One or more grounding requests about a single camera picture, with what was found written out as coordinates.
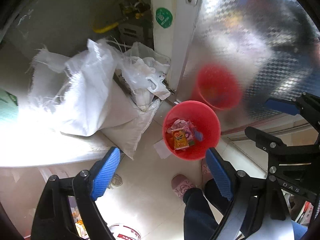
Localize red plastic trash bin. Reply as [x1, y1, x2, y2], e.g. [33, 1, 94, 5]
[162, 100, 221, 161]

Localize pink slipper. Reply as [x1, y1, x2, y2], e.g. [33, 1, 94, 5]
[171, 174, 196, 199]

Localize orange snack wrapper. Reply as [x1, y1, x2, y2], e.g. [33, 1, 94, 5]
[171, 128, 189, 151]

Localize white red printed bucket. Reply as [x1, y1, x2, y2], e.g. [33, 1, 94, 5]
[109, 223, 142, 240]

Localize white paper scrap on floor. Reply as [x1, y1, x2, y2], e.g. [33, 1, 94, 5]
[153, 139, 172, 159]

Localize stainless steel cabinet door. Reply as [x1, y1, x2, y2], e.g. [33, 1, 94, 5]
[175, 0, 319, 134]

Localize large white woven sack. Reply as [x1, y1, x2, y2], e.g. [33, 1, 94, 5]
[29, 39, 160, 158]

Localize yellow gas pipe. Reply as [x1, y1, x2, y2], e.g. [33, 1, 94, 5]
[92, 0, 150, 34]

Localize green round sticker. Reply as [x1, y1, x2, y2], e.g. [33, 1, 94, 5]
[155, 8, 173, 29]

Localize white plastic bag with handle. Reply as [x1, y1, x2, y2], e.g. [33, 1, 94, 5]
[117, 42, 171, 112]

